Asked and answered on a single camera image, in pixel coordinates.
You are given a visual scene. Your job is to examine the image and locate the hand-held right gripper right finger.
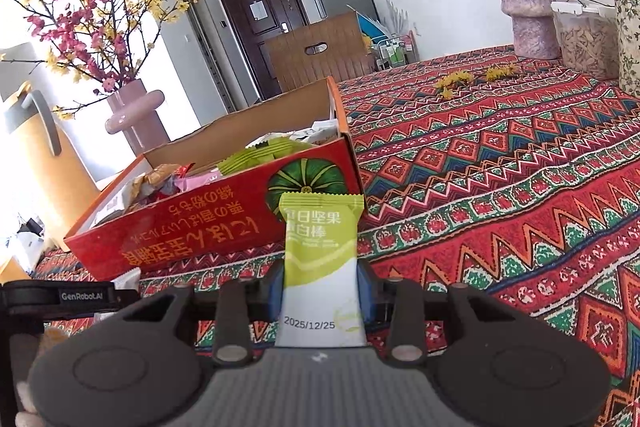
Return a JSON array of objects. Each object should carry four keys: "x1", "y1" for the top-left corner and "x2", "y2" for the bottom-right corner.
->
[{"x1": 356, "y1": 262, "x2": 507, "y2": 369}]

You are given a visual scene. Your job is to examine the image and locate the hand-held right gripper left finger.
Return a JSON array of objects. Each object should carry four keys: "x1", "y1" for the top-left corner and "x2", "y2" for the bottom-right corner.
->
[{"x1": 117, "y1": 262, "x2": 285, "y2": 366}]

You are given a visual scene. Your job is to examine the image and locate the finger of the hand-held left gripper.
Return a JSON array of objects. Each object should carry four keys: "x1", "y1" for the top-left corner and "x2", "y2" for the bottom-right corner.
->
[{"x1": 114, "y1": 288, "x2": 142, "y2": 310}]

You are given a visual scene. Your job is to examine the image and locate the red cardboard box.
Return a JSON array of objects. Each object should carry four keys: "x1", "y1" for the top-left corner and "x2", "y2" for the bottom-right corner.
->
[{"x1": 64, "y1": 77, "x2": 369, "y2": 281}]

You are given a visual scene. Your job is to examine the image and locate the pink snack packet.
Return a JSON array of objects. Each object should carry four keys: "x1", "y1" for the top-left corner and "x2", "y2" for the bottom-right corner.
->
[{"x1": 175, "y1": 172, "x2": 221, "y2": 194}]

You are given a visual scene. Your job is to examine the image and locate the person's left hand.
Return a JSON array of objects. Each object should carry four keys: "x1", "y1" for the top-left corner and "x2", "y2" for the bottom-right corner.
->
[{"x1": 15, "y1": 379, "x2": 46, "y2": 427}]

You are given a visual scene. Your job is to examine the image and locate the white plastic bag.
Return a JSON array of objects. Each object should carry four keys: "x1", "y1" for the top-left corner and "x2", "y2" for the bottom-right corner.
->
[{"x1": 0, "y1": 217, "x2": 47, "y2": 279}]

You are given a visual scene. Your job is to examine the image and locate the yellow thermos jug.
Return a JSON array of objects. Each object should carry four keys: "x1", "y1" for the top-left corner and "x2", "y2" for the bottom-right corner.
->
[{"x1": 0, "y1": 82, "x2": 101, "y2": 208}]

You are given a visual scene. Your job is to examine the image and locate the fallen yellow petals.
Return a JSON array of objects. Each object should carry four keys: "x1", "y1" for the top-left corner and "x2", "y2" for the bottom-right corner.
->
[{"x1": 434, "y1": 64, "x2": 522, "y2": 100}]

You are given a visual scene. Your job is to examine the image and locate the wooden chair back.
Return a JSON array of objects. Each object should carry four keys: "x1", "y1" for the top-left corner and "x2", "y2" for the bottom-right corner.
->
[{"x1": 264, "y1": 12, "x2": 376, "y2": 96}]

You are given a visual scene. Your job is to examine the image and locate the dark brown door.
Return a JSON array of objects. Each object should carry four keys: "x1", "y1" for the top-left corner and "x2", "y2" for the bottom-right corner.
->
[{"x1": 217, "y1": 0, "x2": 306, "y2": 104}]

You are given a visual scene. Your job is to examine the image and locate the small storage cart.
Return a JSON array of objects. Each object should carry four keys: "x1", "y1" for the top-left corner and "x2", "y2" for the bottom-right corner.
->
[{"x1": 372, "y1": 34, "x2": 419, "y2": 70}]

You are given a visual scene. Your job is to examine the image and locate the pink and yellow blossom branches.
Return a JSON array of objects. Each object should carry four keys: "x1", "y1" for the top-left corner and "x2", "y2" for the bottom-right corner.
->
[{"x1": 0, "y1": 0, "x2": 202, "y2": 94}]

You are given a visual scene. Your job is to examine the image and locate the clear container of seeds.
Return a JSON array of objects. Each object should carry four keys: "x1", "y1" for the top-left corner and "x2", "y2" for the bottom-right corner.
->
[{"x1": 551, "y1": 2, "x2": 621, "y2": 80}]

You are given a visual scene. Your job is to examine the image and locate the textured purple vase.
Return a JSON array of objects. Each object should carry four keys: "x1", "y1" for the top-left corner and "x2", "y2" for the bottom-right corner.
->
[{"x1": 489, "y1": 0, "x2": 561, "y2": 60}]

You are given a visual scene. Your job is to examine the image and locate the floral ceramic vase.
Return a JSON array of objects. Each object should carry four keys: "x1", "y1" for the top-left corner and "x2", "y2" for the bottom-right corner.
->
[{"x1": 612, "y1": 0, "x2": 640, "y2": 98}]

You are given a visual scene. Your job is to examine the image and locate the pink ring vase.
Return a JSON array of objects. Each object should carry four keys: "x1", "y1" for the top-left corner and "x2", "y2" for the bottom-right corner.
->
[{"x1": 104, "y1": 79, "x2": 171, "y2": 158}]

